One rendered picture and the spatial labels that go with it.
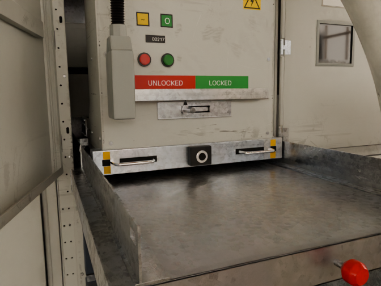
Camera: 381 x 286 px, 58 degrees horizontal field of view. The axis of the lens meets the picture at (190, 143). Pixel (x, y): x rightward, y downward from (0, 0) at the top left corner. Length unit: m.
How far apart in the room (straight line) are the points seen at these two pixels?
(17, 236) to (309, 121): 1.01
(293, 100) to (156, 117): 0.58
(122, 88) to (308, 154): 0.52
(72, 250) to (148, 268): 0.70
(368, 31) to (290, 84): 0.35
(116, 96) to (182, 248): 0.38
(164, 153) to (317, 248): 0.49
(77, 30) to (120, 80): 0.95
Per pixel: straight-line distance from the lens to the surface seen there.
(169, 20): 0.91
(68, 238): 1.10
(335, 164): 0.91
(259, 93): 0.96
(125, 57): 0.75
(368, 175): 0.85
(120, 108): 0.75
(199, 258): 0.46
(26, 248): 1.09
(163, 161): 0.89
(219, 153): 0.95
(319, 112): 1.37
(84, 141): 1.12
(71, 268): 1.14
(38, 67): 0.97
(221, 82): 0.95
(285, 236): 0.54
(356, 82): 1.49
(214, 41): 0.95
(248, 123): 0.99
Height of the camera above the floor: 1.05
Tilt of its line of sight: 8 degrees down
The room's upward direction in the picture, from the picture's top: 1 degrees counter-clockwise
